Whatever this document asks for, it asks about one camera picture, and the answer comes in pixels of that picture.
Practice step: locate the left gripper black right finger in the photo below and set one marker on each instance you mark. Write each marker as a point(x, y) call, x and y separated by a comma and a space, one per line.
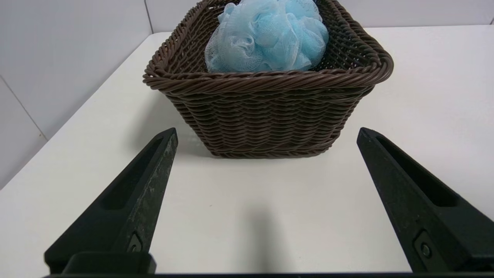
point(420, 204)

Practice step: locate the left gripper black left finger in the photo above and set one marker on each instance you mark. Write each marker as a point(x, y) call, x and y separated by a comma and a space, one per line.
point(131, 208)

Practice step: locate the light blue mesh bath loofah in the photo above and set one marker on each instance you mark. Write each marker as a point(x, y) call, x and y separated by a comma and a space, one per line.
point(266, 38)

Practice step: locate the brown woven wicker basket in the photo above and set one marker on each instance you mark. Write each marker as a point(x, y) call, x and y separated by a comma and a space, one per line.
point(270, 112)

